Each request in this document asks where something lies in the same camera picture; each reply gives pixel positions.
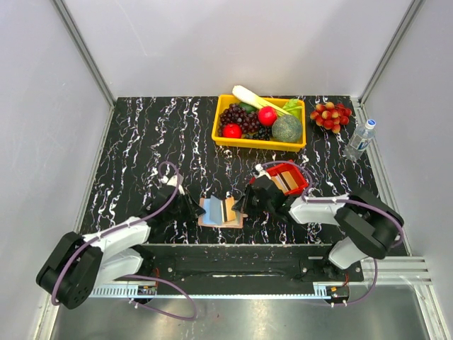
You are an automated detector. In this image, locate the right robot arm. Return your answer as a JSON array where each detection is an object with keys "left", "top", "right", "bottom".
[{"left": 233, "top": 161, "right": 404, "bottom": 281}]

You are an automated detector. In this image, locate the purple cable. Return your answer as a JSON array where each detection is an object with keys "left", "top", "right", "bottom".
[
  {"left": 51, "top": 161, "right": 197, "bottom": 322},
  {"left": 260, "top": 160, "right": 405, "bottom": 307}
]

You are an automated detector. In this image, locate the gold striped credit card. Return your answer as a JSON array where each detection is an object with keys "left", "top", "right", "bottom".
[{"left": 221, "top": 197, "right": 236, "bottom": 223}]

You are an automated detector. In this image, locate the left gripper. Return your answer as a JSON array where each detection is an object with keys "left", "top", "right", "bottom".
[{"left": 165, "top": 190, "right": 205, "bottom": 223}]

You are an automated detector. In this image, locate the red lychee bunch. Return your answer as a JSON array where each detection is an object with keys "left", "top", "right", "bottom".
[{"left": 309, "top": 101, "right": 352, "bottom": 134}]

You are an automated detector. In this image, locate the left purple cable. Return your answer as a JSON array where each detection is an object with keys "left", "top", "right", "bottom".
[{"left": 51, "top": 161, "right": 197, "bottom": 322}]

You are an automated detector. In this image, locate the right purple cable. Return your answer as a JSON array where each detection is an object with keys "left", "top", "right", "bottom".
[{"left": 260, "top": 160, "right": 405, "bottom": 307}]

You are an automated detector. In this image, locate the red tomato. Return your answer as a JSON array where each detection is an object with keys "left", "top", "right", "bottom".
[{"left": 222, "top": 123, "right": 243, "bottom": 139}]

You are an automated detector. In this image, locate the white leek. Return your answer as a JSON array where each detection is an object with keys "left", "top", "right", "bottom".
[{"left": 232, "top": 85, "right": 289, "bottom": 116}]

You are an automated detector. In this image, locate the red apple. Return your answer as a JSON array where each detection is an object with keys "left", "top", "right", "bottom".
[{"left": 258, "top": 106, "right": 278, "bottom": 127}]

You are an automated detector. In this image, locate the purple grape bunch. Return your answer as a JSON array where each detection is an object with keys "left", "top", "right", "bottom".
[{"left": 217, "top": 103, "right": 262, "bottom": 137}]

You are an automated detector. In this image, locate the gold credit card in bin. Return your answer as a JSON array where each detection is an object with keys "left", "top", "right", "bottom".
[{"left": 271, "top": 171, "right": 304, "bottom": 193}]

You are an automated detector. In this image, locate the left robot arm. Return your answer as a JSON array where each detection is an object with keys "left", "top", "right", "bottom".
[{"left": 35, "top": 176, "right": 205, "bottom": 310}]

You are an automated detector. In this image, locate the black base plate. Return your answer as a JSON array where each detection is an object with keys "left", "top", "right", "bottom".
[{"left": 134, "top": 244, "right": 364, "bottom": 283}]

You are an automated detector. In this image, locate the green cantaloupe melon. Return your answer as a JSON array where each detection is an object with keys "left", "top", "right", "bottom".
[{"left": 272, "top": 115, "right": 303, "bottom": 143}]

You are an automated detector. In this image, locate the pink leather card holder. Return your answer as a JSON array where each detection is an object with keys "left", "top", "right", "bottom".
[{"left": 197, "top": 195, "right": 246, "bottom": 229}]

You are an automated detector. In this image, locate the yellow plastic tray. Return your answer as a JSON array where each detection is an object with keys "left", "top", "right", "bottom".
[{"left": 212, "top": 94, "right": 306, "bottom": 152}]

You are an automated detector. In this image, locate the red plastic bin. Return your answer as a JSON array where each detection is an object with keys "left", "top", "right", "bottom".
[{"left": 247, "top": 160, "right": 309, "bottom": 199}]

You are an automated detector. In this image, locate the clear water bottle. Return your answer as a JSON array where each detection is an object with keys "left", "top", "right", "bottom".
[{"left": 343, "top": 119, "right": 377, "bottom": 162}]

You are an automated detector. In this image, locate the green lettuce leaf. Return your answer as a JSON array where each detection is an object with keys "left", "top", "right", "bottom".
[{"left": 282, "top": 98, "right": 302, "bottom": 119}]

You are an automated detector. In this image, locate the dark blueberry bunch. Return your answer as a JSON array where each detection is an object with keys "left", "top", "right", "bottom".
[{"left": 242, "top": 127, "right": 272, "bottom": 141}]

